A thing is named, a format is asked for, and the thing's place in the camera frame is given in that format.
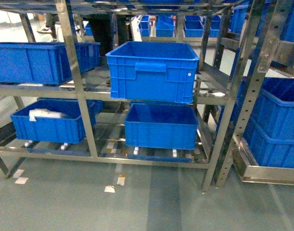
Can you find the right stacked blue crates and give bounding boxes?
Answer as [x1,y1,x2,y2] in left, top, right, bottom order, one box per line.
[243,78,294,168]

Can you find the blue crate middle shelf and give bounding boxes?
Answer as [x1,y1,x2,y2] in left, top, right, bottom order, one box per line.
[106,41,200,103]

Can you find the blue crate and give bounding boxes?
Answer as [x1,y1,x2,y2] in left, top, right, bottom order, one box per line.
[0,41,101,85]
[10,97,104,145]
[124,102,198,150]

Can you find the blue crate lower left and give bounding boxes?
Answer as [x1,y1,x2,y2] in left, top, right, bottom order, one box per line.
[10,97,104,145]

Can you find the blue crate lower middle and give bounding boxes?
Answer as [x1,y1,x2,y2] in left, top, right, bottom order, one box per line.
[124,102,198,150]

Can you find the stainless steel shelf rack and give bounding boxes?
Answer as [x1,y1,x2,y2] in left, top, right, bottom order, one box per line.
[0,0,231,192]

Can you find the blue crate upper left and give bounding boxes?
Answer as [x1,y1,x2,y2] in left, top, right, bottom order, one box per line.
[0,41,101,85]

